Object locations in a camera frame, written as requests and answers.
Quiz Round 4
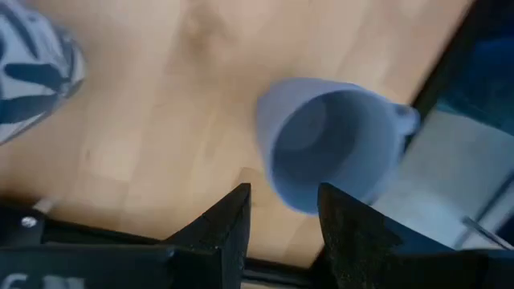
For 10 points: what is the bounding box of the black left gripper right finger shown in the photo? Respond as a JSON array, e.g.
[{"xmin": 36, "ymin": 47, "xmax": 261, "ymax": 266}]
[{"xmin": 311, "ymin": 182, "xmax": 455, "ymax": 289}]

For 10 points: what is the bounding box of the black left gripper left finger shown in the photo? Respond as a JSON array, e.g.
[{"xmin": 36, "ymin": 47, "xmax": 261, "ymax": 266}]
[{"xmin": 163, "ymin": 182, "xmax": 253, "ymax": 289}]

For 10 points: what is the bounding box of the pale lavender mug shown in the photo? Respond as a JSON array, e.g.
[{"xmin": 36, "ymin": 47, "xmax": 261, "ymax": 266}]
[{"xmin": 255, "ymin": 76, "xmax": 422, "ymax": 217}]

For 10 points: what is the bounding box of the white mug with blue flowers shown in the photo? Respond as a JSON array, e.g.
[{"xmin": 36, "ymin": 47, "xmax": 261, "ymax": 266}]
[{"xmin": 0, "ymin": 0, "xmax": 88, "ymax": 147}]

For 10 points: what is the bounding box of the black aluminium table frame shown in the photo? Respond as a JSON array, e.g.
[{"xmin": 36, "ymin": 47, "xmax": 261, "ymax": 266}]
[{"xmin": 402, "ymin": 0, "xmax": 496, "ymax": 152}]

